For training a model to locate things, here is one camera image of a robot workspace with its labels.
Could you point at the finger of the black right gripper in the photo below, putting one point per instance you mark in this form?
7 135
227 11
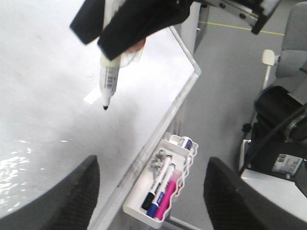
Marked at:
137 19
88 22

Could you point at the metal other-arm gripper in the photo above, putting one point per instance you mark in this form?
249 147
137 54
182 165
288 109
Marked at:
256 13

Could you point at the grey office chair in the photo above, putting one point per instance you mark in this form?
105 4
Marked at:
291 64

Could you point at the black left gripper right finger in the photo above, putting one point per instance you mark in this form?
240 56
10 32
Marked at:
234 205

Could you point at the white marker tray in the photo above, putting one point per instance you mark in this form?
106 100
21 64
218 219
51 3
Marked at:
181 157

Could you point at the white black-tip whiteboard marker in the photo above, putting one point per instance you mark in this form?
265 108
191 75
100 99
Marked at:
109 69

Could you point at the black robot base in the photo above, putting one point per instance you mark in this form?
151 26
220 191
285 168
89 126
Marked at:
278 143

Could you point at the white whiteboard with aluminium frame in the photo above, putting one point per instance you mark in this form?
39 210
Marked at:
51 110

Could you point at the black capped marker in tray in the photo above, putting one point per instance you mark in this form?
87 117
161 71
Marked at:
165 160

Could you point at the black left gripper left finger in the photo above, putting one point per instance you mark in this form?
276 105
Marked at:
68 205

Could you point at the pink highlighter in tray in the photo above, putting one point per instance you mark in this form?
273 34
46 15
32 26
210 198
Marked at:
171 187

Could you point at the white blue-label bottle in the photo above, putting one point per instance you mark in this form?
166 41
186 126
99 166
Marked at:
185 142

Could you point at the blue capped marker in tray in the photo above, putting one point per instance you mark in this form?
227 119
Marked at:
160 192

